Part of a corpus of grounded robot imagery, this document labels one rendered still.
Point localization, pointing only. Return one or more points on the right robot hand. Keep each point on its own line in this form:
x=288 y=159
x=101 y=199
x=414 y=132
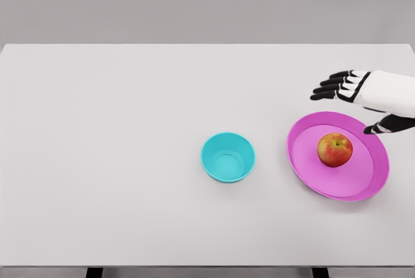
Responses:
x=382 y=91

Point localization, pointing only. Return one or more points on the red yellow apple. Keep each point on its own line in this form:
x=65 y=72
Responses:
x=335 y=150

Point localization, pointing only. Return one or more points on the pink plate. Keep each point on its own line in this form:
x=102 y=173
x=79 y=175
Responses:
x=337 y=174

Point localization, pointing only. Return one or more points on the blue bowl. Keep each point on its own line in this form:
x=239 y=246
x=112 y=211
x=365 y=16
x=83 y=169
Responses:
x=227 y=158

